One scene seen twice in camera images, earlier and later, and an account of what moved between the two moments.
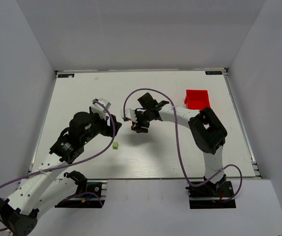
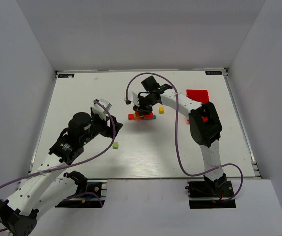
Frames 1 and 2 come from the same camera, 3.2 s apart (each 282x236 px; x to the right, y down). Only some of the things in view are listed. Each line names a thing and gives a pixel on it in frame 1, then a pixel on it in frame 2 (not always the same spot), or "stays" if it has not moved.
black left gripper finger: [116, 124] stays
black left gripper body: [111, 126] stays
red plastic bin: [197, 99] stays
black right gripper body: [139, 122] to [142, 108]
